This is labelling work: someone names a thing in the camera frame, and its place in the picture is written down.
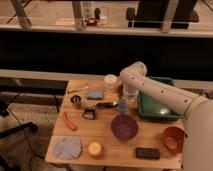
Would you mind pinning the green plastic tray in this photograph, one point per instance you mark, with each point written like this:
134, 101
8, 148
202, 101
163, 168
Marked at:
151, 109

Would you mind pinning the purple bowl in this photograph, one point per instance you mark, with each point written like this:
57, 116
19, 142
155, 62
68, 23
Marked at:
124, 127

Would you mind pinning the blue cloth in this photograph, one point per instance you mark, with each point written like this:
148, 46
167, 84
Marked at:
67, 148

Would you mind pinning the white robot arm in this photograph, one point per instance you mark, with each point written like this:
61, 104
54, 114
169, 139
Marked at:
197, 110

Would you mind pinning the orange bowl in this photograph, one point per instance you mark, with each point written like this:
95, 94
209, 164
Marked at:
172, 138

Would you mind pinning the orange hot dog sausage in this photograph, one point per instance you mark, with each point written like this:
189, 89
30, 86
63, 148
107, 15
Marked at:
68, 123

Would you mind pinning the brown grape bunch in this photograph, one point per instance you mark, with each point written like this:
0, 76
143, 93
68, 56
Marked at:
120, 91

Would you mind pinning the metal fork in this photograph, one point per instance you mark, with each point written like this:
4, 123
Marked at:
106, 105

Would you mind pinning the white plastic cup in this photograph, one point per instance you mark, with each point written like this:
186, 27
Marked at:
110, 81

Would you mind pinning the blue plastic cup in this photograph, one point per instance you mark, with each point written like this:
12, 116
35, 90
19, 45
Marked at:
123, 107

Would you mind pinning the yellow apple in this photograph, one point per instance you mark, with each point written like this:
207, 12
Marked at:
95, 149

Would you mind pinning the black office chair base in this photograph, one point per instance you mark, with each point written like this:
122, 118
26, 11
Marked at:
33, 128

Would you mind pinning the banana toy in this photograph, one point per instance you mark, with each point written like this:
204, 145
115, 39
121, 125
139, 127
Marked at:
79, 88

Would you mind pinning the black metal clip object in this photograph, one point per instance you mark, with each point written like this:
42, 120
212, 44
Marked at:
89, 114

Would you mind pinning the blue sponge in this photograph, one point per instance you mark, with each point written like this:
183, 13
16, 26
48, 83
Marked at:
94, 95

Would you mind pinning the black rectangular remote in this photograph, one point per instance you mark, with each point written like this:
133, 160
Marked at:
147, 153

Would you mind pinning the small metal cup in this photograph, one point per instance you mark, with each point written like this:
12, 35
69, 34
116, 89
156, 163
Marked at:
76, 101

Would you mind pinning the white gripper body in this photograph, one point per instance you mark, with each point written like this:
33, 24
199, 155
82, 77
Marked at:
130, 95

